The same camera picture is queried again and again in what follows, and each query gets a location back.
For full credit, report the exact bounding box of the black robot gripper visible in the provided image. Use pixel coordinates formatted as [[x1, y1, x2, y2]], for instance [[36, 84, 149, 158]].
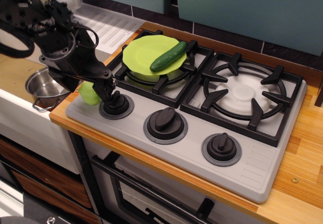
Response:
[[32, 19, 119, 106]]

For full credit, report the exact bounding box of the light green toy cauliflower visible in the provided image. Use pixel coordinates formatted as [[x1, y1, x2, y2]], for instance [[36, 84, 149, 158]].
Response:
[[78, 81, 101, 105]]

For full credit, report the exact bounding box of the green toy pickle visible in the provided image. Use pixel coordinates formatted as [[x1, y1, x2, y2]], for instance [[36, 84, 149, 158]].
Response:
[[149, 41, 187, 73]]

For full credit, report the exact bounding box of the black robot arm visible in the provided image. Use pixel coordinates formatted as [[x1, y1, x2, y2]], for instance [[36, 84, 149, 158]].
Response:
[[1, 0, 115, 104]]

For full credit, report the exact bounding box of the small steel pot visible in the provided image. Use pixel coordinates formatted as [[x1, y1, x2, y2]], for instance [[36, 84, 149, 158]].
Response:
[[25, 68, 71, 112]]

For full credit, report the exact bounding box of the lime green plastic plate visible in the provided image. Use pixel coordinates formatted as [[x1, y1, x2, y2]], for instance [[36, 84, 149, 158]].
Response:
[[122, 35, 187, 76]]

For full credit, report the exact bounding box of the black left stove knob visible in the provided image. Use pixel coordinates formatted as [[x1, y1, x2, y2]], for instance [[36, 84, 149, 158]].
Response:
[[99, 91, 134, 120]]

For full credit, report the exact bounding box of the black stove knob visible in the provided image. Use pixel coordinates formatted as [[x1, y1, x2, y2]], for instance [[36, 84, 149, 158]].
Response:
[[99, 91, 134, 120], [201, 133, 242, 167], [143, 107, 188, 145]]

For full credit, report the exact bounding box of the black left burner grate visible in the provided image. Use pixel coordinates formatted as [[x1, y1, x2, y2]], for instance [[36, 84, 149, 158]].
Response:
[[107, 30, 214, 108]]

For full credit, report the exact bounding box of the black burner grate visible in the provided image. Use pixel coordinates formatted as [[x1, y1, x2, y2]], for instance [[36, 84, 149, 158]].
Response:
[[181, 52, 307, 147], [107, 30, 214, 108]]

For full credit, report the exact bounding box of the black middle stove knob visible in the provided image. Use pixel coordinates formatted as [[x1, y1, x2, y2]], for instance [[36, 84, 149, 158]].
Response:
[[143, 107, 188, 145]]

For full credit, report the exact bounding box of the wooden drawer front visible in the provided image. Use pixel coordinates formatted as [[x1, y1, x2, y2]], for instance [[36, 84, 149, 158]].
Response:
[[1, 136, 98, 223]]

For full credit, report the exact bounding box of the black right stove knob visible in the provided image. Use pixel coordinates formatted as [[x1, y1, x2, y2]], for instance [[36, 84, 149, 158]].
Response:
[[201, 133, 242, 167]]

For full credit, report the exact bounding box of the black right burner grate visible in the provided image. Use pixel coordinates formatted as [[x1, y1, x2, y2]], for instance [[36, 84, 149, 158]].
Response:
[[181, 52, 307, 147]]

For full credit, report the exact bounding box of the grey toy stove top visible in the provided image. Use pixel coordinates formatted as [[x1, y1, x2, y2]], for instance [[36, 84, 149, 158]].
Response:
[[65, 46, 308, 204]]

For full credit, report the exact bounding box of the black braided cable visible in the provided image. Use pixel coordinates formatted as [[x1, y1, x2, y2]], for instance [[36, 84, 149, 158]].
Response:
[[0, 19, 35, 59]]

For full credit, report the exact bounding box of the black oven door handle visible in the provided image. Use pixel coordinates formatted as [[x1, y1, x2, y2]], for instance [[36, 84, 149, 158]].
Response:
[[90, 152, 214, 223]]

